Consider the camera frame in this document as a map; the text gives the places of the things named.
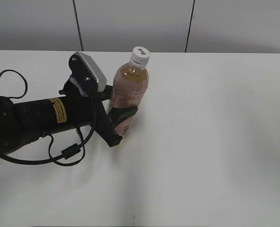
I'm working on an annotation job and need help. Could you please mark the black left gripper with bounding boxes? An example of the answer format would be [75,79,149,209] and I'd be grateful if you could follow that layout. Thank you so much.
[59,80,138,147]

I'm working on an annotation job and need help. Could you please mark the pink labelled tea bottle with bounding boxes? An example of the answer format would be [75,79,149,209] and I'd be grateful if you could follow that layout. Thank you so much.
[108,57,150,136]

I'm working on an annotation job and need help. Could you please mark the white bottle cap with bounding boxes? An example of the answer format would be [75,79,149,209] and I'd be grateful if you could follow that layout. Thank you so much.
[131,46,150,65]

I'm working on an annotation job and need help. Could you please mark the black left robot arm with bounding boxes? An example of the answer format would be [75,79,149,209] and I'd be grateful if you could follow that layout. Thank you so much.
[0,81,138,155]

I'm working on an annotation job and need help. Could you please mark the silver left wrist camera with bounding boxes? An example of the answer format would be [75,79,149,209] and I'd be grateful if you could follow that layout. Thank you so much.
[69,52,107,97]

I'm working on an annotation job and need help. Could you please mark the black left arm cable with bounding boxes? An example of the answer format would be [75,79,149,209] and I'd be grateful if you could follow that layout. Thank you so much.
[0,69,100,167]

